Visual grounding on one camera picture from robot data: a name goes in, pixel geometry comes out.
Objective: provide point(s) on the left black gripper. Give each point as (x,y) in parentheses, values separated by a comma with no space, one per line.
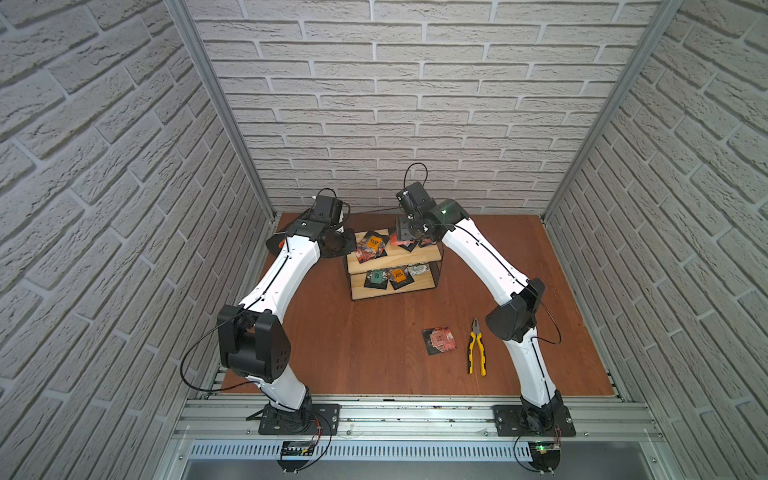
(343,241)

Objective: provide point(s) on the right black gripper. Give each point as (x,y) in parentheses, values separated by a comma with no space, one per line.
(409,219)

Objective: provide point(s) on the orange label tea bag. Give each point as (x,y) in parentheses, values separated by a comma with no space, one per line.
(373,242)

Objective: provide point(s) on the orange tea bag shelf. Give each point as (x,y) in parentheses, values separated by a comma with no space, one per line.
(400,278)

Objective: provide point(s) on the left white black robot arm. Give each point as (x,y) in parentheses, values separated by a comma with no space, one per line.
(252,340)

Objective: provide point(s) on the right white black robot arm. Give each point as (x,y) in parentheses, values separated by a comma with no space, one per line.
(518,297)

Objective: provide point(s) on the silver tea bag lower shelf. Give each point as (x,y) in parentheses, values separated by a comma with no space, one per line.
(417,270)

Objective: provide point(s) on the green label tea bag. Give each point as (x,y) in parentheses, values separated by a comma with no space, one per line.
(377,279)

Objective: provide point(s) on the black plastic tool case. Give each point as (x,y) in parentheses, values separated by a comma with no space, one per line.
(300,228)

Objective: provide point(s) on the yellow black combination pliers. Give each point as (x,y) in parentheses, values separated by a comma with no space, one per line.
(476,350)

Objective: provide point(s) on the left controller board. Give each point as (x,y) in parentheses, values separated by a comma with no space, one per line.
(296,455)

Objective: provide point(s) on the controller board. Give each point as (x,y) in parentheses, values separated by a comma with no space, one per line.
(545,457)
(296,455)

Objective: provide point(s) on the right controller board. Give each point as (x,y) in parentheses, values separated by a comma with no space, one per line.
(545,457)

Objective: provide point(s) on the black wire wooden shelf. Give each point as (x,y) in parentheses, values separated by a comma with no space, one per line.
(392,257)

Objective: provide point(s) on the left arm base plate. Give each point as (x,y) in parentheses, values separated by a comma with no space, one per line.
(320,419)

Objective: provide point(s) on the aluminium front rail frame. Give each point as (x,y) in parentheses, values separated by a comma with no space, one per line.
(410,428)

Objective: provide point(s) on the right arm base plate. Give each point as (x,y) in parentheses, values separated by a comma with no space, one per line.
(517,420)

